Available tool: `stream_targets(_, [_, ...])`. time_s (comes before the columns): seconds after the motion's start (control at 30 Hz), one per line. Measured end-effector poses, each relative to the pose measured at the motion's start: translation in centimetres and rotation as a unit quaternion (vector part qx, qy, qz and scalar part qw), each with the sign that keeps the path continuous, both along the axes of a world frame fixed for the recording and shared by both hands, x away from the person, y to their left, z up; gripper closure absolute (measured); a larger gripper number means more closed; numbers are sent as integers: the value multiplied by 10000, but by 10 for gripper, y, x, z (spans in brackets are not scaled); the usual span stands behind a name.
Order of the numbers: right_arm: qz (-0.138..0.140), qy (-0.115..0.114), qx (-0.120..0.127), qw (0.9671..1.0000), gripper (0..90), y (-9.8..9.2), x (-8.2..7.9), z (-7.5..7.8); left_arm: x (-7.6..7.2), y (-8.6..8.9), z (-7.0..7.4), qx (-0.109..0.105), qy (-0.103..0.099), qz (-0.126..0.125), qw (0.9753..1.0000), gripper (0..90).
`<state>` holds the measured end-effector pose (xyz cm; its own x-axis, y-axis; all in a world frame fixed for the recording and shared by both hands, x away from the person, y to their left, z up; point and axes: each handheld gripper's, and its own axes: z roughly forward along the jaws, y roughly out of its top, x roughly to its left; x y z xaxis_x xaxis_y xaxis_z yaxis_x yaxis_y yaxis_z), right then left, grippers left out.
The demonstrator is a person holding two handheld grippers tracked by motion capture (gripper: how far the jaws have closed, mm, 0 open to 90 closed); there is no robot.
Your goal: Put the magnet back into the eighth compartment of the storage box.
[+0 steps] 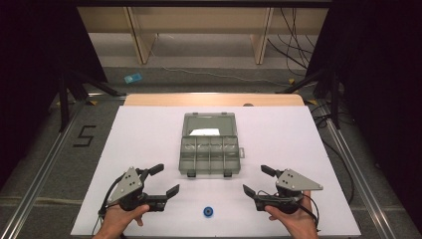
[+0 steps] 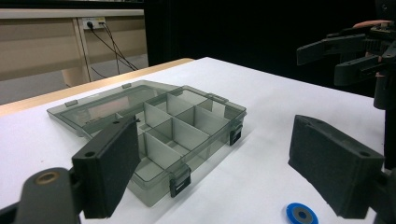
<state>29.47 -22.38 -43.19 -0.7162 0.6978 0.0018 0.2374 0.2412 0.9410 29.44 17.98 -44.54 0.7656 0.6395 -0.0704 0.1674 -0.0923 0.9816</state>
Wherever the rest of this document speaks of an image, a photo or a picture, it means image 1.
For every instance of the blue card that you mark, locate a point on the blue card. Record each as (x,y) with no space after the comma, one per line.
(133,78)

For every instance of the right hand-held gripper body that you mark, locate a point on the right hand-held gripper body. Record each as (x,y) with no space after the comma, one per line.
(293,182)

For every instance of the white table mat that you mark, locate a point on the white table mat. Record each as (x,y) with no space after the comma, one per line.
(149,139)

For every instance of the person's right hand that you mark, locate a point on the person's right hand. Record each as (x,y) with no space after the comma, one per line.
(293,220)

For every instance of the yellow tape piece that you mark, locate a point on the yellow tape piece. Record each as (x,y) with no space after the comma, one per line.
(312,102)
(93,103)
(291,81)

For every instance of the white paper sheet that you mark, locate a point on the white paper sheet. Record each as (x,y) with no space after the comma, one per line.
(205,132)

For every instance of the clear plastic organizer box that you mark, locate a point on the clear plastic organizer box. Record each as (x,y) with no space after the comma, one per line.
(209,156)

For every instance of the black metal stand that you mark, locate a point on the black metal stand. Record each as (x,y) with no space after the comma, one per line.
(63,99)
(335,99)

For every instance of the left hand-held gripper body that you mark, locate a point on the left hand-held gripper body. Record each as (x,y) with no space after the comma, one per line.
(127,186)

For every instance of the aluminium floor rail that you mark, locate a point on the aluminium floor rail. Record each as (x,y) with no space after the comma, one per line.
(358,179)
(40,172)

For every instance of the light wooden shelf unit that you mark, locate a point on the light wooden shelf unit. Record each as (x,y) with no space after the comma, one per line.
(199,20)

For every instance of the black curtain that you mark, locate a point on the black curtain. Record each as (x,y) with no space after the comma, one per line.
(30,66)
(381,83)

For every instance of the person's left hand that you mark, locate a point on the person's left hand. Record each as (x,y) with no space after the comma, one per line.
(121,219)

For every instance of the blue plastic wheel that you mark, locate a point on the blue plastic wheel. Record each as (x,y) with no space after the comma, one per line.
(208,211)

